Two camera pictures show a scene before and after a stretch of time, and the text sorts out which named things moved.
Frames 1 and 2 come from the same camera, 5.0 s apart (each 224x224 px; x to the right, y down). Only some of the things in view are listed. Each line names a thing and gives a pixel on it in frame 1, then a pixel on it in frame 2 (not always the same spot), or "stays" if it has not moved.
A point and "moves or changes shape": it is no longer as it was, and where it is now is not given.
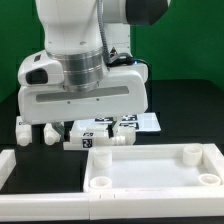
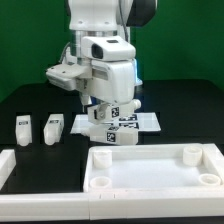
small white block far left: x=23 y=132 stays
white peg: x=98 y=136 moves or changes shape
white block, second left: x=51 y=136 stays
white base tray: x=153 y=167 stays
